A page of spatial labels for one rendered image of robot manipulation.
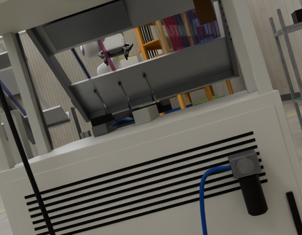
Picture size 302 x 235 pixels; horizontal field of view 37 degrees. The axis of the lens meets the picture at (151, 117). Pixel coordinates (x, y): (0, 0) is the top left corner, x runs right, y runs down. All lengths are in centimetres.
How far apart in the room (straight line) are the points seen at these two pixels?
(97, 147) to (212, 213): 31
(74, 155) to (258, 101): 44
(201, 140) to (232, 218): 19
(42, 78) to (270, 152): 1065
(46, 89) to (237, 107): 1058
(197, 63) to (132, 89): 30
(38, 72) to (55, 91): 62
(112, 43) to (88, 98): 29
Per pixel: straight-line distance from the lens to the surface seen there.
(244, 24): 105
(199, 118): 103
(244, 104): 103
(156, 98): 196
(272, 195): 106
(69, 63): 1160
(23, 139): 197
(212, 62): 192
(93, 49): 246
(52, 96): 1150
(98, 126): 150
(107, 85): 192
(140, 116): 139
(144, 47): 835
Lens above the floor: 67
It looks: 2 degrees down
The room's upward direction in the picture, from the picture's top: 17 degrees counter-clockwise
